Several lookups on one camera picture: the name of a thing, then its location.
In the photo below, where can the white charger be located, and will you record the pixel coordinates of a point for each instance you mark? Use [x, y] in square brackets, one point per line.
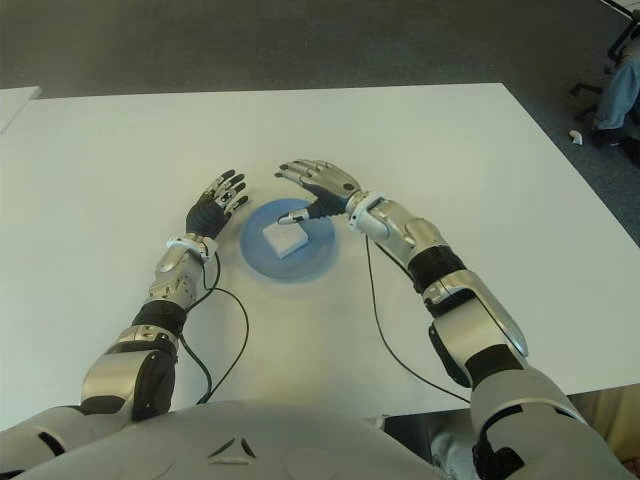
[285, 240]

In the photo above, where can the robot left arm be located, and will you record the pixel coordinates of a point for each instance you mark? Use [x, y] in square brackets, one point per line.
[120, 370]

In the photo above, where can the person in blue jeans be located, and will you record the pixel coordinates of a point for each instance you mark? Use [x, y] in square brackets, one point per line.
[617, 95]

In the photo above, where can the blue round plate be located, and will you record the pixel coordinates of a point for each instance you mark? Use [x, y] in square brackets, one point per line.
[320, 250]

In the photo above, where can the small white floor object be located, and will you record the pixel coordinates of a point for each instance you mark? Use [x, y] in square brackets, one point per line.
[576, 136]

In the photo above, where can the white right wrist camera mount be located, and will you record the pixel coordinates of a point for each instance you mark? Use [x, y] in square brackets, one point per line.
[367, 215]

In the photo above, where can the black office chair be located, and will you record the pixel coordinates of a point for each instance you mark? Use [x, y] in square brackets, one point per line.
[585, 87]

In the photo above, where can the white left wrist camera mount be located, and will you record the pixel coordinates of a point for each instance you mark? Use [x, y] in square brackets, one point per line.
[182, 244]

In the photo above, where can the white neighbouring table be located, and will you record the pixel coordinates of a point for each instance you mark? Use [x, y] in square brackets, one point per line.
[15, 102]

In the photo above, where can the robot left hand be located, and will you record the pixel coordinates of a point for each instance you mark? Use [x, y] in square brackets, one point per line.
[207, 215]

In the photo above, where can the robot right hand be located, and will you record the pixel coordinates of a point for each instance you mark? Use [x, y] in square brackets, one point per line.
[330, 185]

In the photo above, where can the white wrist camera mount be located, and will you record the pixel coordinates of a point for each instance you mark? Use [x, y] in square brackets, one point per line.
[182, 244]
[367, 215]

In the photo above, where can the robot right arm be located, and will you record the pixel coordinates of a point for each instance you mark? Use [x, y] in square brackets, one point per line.
[480, 310]

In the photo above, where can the grey robot torso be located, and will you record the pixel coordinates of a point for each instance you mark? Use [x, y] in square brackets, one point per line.
[240, 450]

